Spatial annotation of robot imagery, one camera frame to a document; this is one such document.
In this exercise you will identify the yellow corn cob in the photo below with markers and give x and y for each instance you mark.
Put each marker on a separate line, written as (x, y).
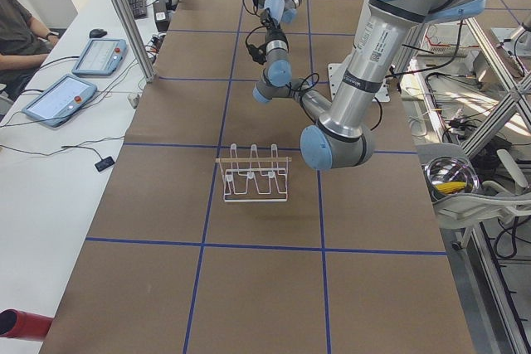
(448, 188)

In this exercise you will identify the steel bowl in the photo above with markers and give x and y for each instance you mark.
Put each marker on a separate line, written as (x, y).
(449, 169)

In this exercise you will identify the grey aluminium frame post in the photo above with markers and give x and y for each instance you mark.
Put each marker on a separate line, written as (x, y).
(126, 18)

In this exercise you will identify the near teach pendant tablet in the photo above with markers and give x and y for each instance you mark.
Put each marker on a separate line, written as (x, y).
(60, 101)

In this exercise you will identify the red cylinder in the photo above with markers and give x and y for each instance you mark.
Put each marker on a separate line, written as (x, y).
(25, 326)

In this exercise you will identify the seated person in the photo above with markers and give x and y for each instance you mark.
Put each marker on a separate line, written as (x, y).
(25, 43)

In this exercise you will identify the far teach pendant tablet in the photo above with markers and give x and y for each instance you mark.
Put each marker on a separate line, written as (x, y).
(100, 57)

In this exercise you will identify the teach pendant tablet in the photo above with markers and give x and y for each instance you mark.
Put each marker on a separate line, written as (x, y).
(100, 57)
(60, 101)

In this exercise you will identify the small black adapter box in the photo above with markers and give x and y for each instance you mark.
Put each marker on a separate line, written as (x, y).
(104, 163)

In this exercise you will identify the black computer mouse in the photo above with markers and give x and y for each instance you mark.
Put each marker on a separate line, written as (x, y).
(97, 33)

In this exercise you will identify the brown paper table cover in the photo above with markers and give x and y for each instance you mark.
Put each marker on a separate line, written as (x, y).
(213, 236)

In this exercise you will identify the white wire cup rack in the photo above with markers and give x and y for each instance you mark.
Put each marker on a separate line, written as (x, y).
(254, 178)

